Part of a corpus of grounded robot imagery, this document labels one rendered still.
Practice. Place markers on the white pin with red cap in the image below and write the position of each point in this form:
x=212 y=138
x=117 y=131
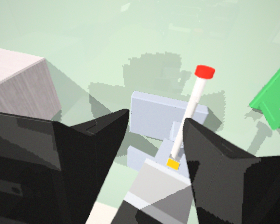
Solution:
x=203 y=72

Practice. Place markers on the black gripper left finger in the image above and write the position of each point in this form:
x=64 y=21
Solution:
x=79 y=156

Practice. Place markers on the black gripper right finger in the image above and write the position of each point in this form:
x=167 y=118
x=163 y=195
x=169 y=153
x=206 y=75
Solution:
x=229 y=184

